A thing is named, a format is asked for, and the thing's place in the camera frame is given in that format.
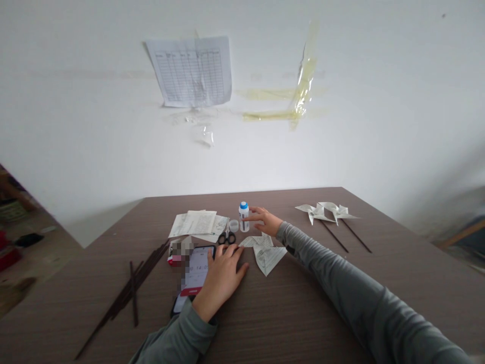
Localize person's left hand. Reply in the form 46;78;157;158
191;244;250;324

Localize person's right hand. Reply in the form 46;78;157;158
241;206;284;237

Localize person's left fingers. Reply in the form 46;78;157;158
209;244;246;264

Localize white glue bottle blue cap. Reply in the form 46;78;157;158
238;201;251;233

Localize printed paper sheet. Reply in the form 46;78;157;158
186;209;218;237
197;215;231;244
168;212;198;240

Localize unfinished printed paper pinwheel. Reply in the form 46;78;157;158
237;233;287;278

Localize black smartphone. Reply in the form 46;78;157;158
169;244;217;319

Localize paper pinwheel on dark stick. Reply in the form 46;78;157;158
317;201;373;254
295;203;349;254

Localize pile of dark thin sticks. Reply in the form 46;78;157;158
74;239;171;361

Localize red plastic container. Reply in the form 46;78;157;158
0;230;22;272

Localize black handled scissors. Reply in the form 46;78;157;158
217;223;236;245

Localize clear tape remains on wall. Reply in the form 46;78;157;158
163;108;228;151

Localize yellowed tape strips on wall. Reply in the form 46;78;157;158
235;19;329;131

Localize printed table sheet on wall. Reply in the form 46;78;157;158
144;35;232;108

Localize wooden furniture frame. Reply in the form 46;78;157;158
438;214;485;274

